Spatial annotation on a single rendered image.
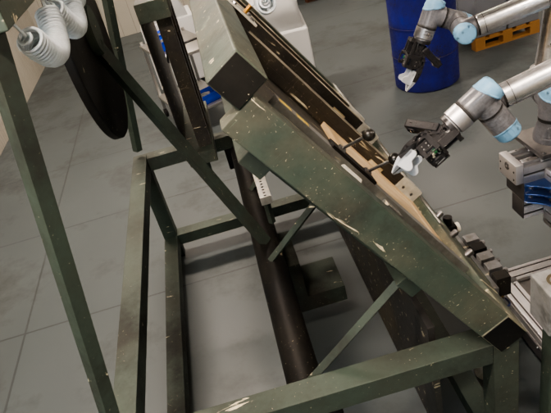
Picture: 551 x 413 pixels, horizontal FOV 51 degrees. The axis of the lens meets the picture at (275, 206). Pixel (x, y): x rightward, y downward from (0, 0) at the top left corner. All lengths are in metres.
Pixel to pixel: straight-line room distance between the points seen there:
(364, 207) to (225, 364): 1.90
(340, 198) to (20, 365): 2.82
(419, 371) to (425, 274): 0.41
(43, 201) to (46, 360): 2.47
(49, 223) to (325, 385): 1.02
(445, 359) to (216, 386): 1.50
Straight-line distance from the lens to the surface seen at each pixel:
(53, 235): 1.50
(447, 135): 1.66
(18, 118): 1.37
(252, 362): 3.20
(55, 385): 3.65
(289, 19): 5.05
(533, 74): 1.84
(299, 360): 2.15
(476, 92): 1.66
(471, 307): 1.87
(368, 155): 2.31
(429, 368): 2.00
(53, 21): 1.61
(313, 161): 1.40
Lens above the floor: 2.31
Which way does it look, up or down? 33 degrees down
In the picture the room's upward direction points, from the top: 15 degrees counter-clockwise
